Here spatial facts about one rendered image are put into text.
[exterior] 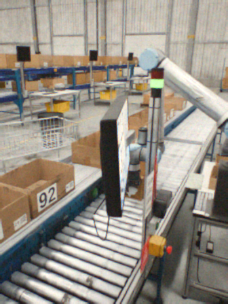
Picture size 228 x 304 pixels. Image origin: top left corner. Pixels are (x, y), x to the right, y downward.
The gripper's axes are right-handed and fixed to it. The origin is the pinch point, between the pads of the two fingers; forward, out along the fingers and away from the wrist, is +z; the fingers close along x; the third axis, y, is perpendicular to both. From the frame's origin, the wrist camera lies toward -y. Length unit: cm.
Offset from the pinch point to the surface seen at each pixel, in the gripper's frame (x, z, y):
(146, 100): 772, 53, -257
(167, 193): -39, -29, 36
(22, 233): -74, -9, -26
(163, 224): -14.9, 5.9, 29.6
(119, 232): -33.8, 6.1, 8.6
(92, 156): 14.8, -17.1, -37.8
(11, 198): -64, -19, -41
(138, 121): 132, -20, -45
